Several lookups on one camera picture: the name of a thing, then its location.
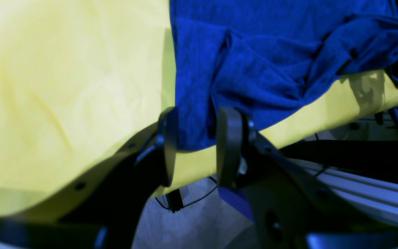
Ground yellow table cloth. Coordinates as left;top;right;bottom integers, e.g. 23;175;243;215
0;0;398;216

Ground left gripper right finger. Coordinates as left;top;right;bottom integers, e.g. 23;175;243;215
216;107;398;249

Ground aluminium arm base bracket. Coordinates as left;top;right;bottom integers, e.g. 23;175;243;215
281;108;398;223

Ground navy blue long-sleeve shirt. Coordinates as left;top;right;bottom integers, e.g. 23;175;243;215
170;0;398;151

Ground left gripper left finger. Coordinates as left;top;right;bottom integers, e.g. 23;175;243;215
0;107;179;249

